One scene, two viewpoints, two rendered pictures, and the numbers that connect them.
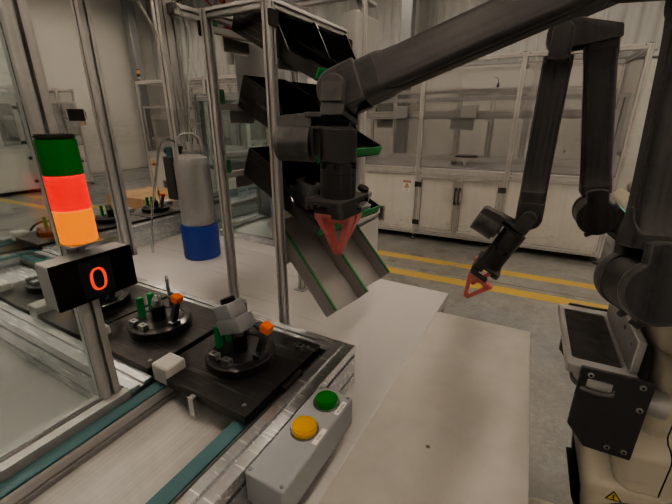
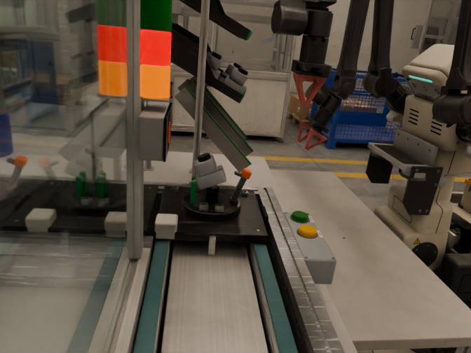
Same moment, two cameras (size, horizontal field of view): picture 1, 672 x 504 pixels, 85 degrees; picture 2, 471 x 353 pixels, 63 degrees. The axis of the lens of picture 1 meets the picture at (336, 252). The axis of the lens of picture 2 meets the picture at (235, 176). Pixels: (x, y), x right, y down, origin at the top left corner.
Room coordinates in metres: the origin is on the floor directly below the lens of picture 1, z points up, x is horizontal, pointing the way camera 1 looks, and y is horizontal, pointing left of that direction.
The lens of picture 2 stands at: (-0.05, 0.64, 1.38)
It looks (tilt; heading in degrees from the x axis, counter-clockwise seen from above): 21 degrees down; 324
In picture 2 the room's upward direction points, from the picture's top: 6 degrees clockwise
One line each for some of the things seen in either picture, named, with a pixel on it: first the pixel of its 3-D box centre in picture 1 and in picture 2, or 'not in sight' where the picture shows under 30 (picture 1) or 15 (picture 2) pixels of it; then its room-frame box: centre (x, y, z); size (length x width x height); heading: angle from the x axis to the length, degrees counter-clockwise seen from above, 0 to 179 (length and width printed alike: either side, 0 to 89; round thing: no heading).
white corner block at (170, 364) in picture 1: (169, 368); (165, 226); (0.61, 0.33, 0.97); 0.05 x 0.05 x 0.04; 61
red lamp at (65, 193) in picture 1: (68, 191); (154, 47); (0.54, 0.39, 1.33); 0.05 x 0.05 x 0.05
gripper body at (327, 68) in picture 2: (338, 184); (312, 54); (0.59, 0.00, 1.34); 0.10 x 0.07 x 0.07; 150
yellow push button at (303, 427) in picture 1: (304, 428); (307, 232); (0.47, 0.05, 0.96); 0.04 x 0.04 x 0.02
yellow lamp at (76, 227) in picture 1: (76, 224); (153, 80); (0.54, 0.39, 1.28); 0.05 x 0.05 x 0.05
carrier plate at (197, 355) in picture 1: (241, 361); (210, 211); (0.65, 0.20, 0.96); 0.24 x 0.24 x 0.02; 61
